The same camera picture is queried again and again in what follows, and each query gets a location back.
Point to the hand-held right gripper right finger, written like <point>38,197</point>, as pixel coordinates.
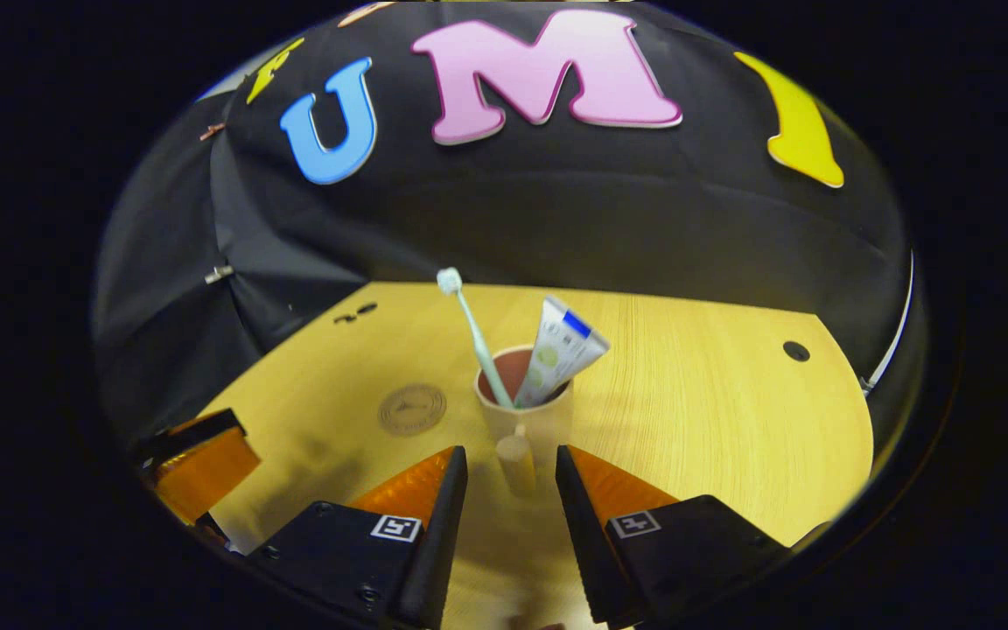
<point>583,542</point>

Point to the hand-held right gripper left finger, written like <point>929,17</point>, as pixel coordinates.
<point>447,525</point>

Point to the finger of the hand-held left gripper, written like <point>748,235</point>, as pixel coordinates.
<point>193,430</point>

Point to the beige cup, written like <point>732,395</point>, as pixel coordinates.
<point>543,429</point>

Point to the light blue toothbrush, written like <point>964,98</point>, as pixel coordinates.
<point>478,341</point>

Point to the white toothpaste tube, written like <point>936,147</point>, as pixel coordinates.
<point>561,350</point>

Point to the wooden desktop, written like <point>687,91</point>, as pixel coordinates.
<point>714,420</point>

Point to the white clip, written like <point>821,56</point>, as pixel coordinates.
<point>218,275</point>

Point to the red clip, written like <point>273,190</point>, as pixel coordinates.
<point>212,131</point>

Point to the black backdrop cloth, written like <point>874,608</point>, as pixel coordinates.
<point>600,219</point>

